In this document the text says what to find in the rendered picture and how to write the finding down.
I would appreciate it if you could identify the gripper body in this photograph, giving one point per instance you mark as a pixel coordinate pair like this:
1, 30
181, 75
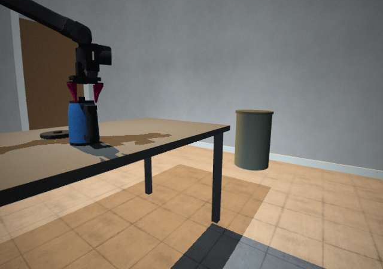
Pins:
84, 80

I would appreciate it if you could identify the dark grey round disk with central stud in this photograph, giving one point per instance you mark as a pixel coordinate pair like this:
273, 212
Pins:
54, 134

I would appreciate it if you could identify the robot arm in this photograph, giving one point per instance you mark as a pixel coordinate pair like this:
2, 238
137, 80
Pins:
67, 27

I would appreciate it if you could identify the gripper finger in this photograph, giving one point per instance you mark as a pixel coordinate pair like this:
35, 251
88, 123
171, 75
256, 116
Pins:
98, 88
73, 90

